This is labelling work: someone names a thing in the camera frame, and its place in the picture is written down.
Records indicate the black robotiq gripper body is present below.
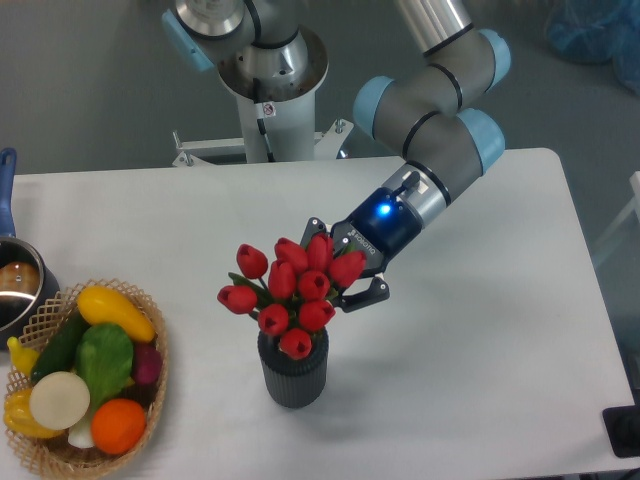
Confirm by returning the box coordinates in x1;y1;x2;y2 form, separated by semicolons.
330;187;422;278

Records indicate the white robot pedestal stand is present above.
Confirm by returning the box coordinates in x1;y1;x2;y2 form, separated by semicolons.
173;94;354;167

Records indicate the woven wicker basket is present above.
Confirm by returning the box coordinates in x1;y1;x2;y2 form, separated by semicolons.
5;279;169;479

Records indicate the red tulip bouquet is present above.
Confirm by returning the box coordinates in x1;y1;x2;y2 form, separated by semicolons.
217;233;366;361

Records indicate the purple red onion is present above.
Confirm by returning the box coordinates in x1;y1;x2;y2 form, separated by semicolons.
131;343;163;385

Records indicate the black device at table edge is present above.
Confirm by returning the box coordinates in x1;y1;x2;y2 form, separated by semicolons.
602;405;639;458

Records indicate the orange fruit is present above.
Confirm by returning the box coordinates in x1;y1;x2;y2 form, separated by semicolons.
91;398;146;455

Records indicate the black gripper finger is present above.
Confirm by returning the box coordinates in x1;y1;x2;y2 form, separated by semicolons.
336;275;390;313
300;217;332;248

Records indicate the white round radish slice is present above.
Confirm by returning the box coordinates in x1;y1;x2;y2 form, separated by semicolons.
29;371;90;430

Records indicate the blue handled saucepan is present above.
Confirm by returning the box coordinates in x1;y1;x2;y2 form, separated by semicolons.
1;148;59;351

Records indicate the blue plastic bag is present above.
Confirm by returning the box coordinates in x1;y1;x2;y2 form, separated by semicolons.
544;1;639;94

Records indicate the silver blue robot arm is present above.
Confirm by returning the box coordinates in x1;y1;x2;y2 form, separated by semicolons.
162;1;511;312

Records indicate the yellow bell pepper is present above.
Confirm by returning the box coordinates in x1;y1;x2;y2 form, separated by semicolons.
3;388;64;439

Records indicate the dark grey ribbed vase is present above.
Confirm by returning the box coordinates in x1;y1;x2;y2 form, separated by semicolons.
257;329;329;409

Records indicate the yellow squash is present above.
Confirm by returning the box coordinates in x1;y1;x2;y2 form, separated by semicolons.
76;285;156;343

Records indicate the dark green cucumber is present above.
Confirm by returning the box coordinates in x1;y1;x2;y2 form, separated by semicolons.
30;310;90;384

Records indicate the white frame at right edge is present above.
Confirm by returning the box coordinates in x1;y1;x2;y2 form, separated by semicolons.
591;171;639;269

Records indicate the white green leek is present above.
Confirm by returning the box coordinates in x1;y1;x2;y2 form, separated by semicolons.
68;412;95;449

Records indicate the green lettuce leaf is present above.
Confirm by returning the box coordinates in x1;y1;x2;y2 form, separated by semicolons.
75;323;134;413

